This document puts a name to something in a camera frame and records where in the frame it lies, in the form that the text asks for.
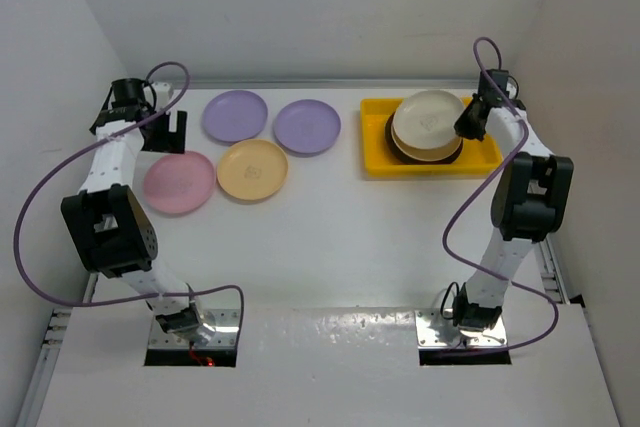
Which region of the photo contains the orange plate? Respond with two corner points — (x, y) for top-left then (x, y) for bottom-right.
(391, 129), (463, 163)
(217, 139), (289, 202)

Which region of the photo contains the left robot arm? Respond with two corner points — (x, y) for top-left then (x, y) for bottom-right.
(61, 78), (214, 344)

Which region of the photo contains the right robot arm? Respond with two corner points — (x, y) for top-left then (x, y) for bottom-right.
(452, 94), (574, 331)

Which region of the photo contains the yellow plastic bin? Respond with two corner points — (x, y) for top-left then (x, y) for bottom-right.
(360, 98), (502, 178)

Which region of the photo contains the pink plate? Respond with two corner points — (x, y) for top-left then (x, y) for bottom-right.
(142, 151), (216, 215)

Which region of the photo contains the purple plate left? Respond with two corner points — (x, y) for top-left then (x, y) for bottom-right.
(201, 90), (268, 144)

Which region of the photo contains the purple plate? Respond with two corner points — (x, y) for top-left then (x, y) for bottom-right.
(273, 99), (342, 155)
(201, 90), (268, 144)

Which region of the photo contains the purple plate right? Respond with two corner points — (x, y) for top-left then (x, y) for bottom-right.
(273, 99), (342, 155)

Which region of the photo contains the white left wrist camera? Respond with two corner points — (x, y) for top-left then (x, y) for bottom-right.
(152, 82), (174, 109)

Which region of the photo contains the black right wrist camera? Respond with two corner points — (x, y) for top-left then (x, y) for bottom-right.
(477, 69), (512, 107)

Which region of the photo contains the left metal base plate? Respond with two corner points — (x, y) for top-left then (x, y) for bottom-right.
(147, 309), (241, 351)

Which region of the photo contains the metal base plate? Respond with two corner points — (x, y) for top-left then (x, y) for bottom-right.
(147, 309), (241, 351)
(414, 308), (508, 351)

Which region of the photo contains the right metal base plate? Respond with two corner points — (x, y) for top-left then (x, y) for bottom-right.
(414, 308), (508, 351)

